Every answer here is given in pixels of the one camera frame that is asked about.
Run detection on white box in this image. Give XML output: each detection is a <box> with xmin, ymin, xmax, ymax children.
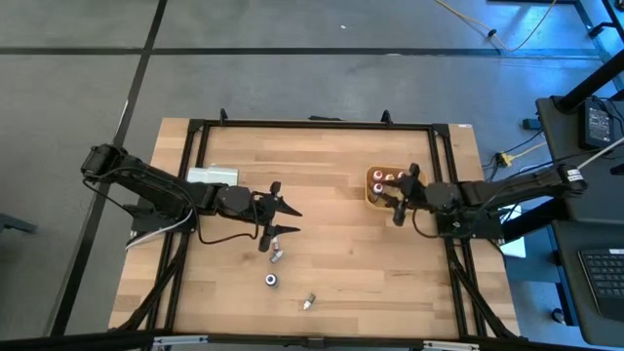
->
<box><xmin>187</xmin><ymin>167</ymin><xmax>241</xmax><ymax>187</ymax></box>

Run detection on yellow plastic bin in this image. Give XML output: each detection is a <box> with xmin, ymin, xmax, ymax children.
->
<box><xmin>364</xmin><ymin>165</ymin><xmax>430</xmax><ymax>215</ymax></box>

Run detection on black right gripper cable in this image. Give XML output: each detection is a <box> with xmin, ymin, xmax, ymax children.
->
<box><xmin>410</xmin><ymin>209</ymin><xmax>445</xmax><ymax>241</ymax></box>

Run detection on black keyboard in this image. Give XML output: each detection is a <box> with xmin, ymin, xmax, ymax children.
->
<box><xmin>577</xmin><ymin>247</ymin><xmax>624</xmax><ymax>324</ymax></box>

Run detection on dark chair base leg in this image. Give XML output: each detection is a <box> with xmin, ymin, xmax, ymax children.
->
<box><xmin>0</xmin><ymin>213</ymin><xmax>38</xmax><ymax>235</ymax></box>

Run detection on black desk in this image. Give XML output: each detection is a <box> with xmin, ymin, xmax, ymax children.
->
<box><xmin>534</xmin><ymin>95</ymin><xmax>624</xmax><ymax>348</ymax></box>

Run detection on yellow plug with cable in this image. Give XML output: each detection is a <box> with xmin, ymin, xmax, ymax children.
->
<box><xmin>495</xmin><ymin>140</ymin><xmax>548</xmax><ymax>168</ymax></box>

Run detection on black aluminium table frame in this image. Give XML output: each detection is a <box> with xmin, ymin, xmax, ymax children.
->
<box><xmin>109</xmin><ymin>107</ymin><xmax>521</xmax><ymax>342</ymax></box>

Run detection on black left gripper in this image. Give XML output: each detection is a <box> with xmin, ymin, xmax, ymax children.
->
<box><xmin>214</xmin><ymin>181</ymin><xmax>303</xmax><ymax>254</ymax></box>

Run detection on yellow extension cord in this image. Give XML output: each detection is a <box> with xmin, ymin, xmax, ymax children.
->
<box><xmin>433</xmin><ymin>0</ymin><xmax>558</xmax><ymax>53</ymax></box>

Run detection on black pole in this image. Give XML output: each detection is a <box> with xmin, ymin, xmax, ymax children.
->
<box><xmin>555</xmin><ymin>61</ymin><xmax>624</xmax><ymax>114</ymax></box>

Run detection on black rig beam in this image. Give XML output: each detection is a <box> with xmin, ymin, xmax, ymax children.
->
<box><xmin>0</xmin><ymin>329</ymin><xmax>624</xmax><ymax>351</ymax></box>

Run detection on silver metal bracket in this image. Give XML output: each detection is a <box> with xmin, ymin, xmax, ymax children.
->
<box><xmin>422</xmin><ymin>339</ymin><xmax>482</xmax><ymax>351</ymax></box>
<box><xmin>151</xmin><ymin>334</ymin><xmax>209</xmax><ymax>350</ymax></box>

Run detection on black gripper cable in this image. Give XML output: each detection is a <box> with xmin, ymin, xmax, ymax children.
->
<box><xmin>194</xmin><ymin>192</ymin><xmax>262</xmax><ymax>246</ymax></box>
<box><xmin>410</xmin><ymin>209</ymin><xmax>445</xmax><ymax>241</ymax></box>

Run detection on black table leg frame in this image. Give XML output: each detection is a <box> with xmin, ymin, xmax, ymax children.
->
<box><xmin>573</xmin><ymin>0</ymin><xmax>624</xmax><ymax>67</ymax></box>

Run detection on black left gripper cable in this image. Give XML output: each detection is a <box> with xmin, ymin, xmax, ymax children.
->
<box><xmin>194</xmin><ymin>192</ymin><xmax>262</xmax><ymax>246</ymax></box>

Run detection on black power brick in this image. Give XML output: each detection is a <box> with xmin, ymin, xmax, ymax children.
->
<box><xmin>578</xmin><ymin>98</ymin><xmax>616</xmax><ymax>151</ymax></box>

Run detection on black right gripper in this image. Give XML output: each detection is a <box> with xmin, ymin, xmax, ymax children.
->
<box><xmin>380</xmin><ymin>163</ymin><xmax>465</xmax><ymax>228</ymax></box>

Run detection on white desk cable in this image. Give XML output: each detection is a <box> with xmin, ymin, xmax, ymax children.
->
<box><xmin>579</xmin><ymin>135</ymin><xmax>624</xmax><ymax>171</ymax></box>

